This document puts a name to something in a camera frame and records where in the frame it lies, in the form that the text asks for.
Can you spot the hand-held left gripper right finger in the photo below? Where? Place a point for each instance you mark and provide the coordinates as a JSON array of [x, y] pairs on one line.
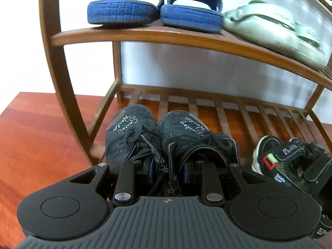
[[211, 179]]

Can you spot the blue slipper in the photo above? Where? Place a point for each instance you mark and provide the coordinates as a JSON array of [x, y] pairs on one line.
[[189, 18], [122, 10]]

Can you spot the mint green clog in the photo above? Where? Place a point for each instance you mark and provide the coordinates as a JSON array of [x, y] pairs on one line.
[[298, 49], [249, 23]]

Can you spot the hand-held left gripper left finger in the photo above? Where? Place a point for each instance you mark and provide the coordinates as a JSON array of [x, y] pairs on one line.
[[124, 179]]

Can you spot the black lace-up boot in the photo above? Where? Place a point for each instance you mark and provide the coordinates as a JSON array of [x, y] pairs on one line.
[[186, 132], [124, 134]]

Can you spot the brown wooden shoe rack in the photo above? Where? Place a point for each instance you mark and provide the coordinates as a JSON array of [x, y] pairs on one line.
[[129, 35]]

